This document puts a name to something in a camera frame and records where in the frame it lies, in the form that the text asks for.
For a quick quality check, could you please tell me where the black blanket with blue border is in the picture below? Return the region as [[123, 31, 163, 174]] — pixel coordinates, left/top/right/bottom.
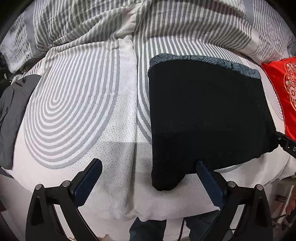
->
[[148, 54, 278, 191]]

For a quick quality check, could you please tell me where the person leg in jeans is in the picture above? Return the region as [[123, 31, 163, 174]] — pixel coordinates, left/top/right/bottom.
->
[[129, 217, 167, 241], [185, 210, 219, 241]]

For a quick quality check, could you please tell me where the red embroidered pillow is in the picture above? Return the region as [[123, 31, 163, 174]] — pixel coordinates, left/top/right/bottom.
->
[[261, 57, 296, 140]]

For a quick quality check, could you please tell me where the white striped mattress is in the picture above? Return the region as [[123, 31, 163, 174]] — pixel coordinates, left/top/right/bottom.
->
[[1, 33, 290, 220]]

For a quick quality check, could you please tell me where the grey jacket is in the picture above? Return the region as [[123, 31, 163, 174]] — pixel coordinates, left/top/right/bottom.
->
[[1, 74, 41, 170]]

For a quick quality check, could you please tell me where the grey white striped duvet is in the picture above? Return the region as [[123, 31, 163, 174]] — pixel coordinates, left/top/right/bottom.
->
[[1, 1, 295, 72]]

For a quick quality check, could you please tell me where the black cable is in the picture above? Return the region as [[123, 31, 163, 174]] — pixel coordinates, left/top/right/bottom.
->
[[176, 217, 187, 241]]

